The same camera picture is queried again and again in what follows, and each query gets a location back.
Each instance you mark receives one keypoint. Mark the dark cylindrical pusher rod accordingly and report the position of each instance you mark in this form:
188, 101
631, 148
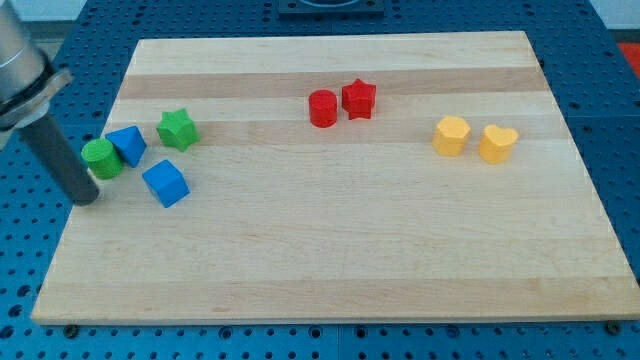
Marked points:
60, 160

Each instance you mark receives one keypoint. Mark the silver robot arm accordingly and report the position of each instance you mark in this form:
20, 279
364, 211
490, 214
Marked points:
29, 81

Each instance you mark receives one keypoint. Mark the blue cube block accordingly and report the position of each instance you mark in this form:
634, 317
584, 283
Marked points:
166, 183

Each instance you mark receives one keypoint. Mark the blue triangle block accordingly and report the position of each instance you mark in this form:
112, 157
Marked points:
129, 144

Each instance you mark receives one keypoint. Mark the wooden board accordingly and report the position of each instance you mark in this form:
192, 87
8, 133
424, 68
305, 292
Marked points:
359, 222

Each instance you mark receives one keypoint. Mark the red cylinder block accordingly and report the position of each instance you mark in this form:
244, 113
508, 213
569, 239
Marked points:
322, 108

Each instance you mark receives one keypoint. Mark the red star block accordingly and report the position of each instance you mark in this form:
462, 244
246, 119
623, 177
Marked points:
358, 99

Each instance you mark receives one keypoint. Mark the yellow hexagon block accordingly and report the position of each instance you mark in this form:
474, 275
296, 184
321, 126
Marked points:
451, 135

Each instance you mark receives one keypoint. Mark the green star block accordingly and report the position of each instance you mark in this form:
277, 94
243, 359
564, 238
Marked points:
177, 130

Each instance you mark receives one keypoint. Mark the yellow heart block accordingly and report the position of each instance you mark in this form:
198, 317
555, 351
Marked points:
497, 144

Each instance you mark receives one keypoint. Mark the green cylinder block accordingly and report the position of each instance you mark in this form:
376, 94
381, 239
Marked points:
102, 159

